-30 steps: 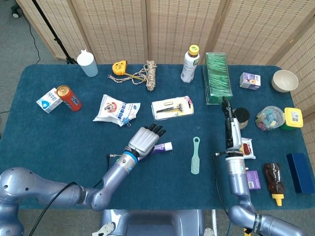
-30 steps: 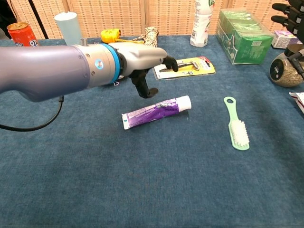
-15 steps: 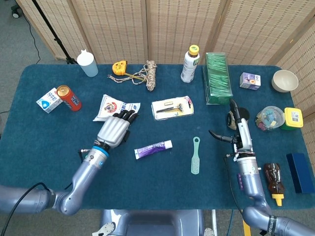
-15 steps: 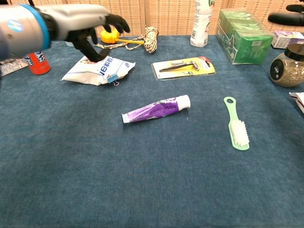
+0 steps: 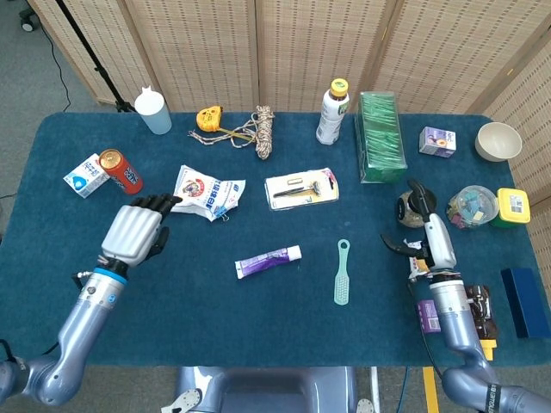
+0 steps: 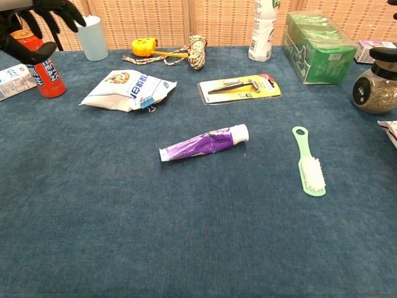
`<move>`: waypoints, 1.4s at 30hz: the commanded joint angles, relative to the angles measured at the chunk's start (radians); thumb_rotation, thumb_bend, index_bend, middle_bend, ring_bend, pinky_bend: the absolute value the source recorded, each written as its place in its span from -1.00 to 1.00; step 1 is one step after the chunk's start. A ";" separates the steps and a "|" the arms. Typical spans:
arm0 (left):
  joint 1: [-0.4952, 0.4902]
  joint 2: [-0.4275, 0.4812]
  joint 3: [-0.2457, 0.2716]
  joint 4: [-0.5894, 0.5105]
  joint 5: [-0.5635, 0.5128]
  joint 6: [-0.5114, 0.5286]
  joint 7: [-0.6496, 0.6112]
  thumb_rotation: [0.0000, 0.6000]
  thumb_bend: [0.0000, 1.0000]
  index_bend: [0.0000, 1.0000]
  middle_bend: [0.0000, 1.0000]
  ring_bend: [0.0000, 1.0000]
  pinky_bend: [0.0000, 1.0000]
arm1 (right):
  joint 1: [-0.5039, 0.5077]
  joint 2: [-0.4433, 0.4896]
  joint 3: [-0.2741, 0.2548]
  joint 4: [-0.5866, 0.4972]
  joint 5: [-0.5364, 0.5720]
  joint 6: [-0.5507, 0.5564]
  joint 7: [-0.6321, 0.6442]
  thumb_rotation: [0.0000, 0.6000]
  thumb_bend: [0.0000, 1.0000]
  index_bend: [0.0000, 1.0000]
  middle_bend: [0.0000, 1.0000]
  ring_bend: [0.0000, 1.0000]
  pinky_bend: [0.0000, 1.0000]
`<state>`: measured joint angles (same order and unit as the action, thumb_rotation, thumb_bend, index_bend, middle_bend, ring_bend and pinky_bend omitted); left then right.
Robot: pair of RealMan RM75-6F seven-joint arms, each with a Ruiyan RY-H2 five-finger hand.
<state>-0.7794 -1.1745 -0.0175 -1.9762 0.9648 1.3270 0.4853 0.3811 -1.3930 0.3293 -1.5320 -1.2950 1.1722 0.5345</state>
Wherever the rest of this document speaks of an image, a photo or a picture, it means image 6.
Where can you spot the purple white toothpaste tube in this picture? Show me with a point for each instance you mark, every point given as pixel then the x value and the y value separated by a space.
pixel 211 142

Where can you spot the razor in yellow blister pack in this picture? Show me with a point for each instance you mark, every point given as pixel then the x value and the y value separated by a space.
pixel 239 88

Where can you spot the red white snack packet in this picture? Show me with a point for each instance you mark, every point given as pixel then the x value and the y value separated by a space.
pixel 391 130

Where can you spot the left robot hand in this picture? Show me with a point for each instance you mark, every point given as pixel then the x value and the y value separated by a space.
pixel 18 15

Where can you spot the green brush white bristles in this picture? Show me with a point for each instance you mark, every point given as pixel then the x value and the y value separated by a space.
pixel 313 177

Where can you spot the white bag blue print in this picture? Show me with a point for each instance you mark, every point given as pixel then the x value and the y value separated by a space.
pixel 124 90

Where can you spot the white plastic drink bottle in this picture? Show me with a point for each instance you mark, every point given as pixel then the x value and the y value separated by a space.
pixel 262 34

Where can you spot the bamboo folding screen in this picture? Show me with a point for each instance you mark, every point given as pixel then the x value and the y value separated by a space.
pixel 139 18

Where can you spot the white blue milk carton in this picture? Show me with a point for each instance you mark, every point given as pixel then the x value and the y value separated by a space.
pixel 12 80

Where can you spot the blue table cloth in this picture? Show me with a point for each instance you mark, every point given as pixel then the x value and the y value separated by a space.
pixel 186 232

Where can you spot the blue binder clip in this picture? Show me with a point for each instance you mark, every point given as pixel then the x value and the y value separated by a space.
pixel 146 102

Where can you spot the glass jar black lid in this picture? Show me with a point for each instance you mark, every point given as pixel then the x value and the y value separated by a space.
pixel 376 90

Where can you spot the small purple white carton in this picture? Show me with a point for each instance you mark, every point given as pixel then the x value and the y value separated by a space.
pixel 364 51

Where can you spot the black tripod stand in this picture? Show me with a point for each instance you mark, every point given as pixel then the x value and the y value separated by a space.
pixel 59 44

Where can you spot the red Arctic Ocean can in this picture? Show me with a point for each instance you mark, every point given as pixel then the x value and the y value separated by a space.
pixel 52 83

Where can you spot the green wrapped tissue pack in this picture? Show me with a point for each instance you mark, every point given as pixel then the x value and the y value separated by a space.
pixel 325 62

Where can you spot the yellow tape measure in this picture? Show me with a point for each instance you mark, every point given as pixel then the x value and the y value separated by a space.
pixel 142 46

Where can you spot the light blue plastic cup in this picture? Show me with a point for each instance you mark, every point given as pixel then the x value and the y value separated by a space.
pixel 93 40

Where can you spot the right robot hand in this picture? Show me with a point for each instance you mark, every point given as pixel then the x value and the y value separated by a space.
pixel 384 54

